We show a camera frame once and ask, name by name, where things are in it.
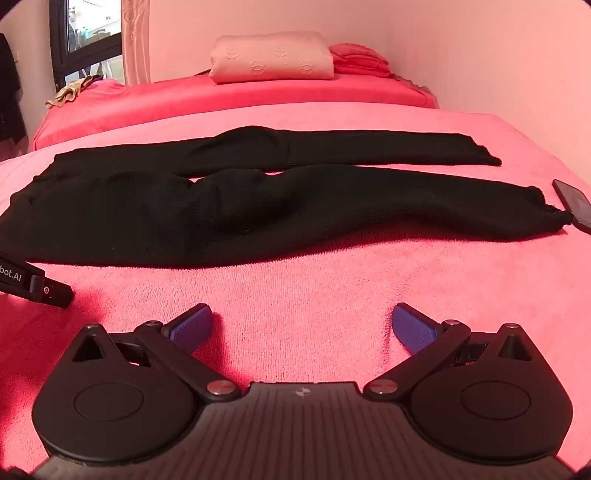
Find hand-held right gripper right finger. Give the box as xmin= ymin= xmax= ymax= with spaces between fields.
xmin=364 ymin=302 xmax=535 ymax=401

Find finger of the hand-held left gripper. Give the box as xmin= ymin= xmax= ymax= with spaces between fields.
xmin=28 ymin=276 xmax=75 ymax=309

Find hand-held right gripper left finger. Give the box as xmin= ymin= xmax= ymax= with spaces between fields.
xmin=67 ymin=303 xmax=242 ymax=401

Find black pants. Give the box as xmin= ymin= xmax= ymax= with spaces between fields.
xmin=0 ymin=126 xmax=575 ymax=269

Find dark hanging clothing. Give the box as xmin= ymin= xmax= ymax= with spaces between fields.
xmin=0 ymin=32 xmax=26 ymax=153

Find beige crumpled cloth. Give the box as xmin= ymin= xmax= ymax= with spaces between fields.
xmin=45 ymin=75 xmax=105 ymax=109

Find black smartphone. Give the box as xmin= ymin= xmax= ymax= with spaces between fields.
xmin=551 ymin=179 xmax=591 ymax=234

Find red bed sheet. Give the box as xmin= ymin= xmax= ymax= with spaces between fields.
xmin=28 ymin=74 xmax=439 ymax=151

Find dark-framed window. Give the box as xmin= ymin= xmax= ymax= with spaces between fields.
xmin=50 ymin=0 xmax=125 ymax=86

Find pink curtain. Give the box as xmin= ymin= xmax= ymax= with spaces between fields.
xmin=121 ymin=0 xmax=151 ymax=86

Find red folded cloth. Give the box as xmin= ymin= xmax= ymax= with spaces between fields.
xmin=329 ymin=43 xmax=395 ymax=79

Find pink embossed pillow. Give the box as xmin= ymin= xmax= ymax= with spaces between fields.
xmin=209 ymin=31 xmax=334 ymax=85

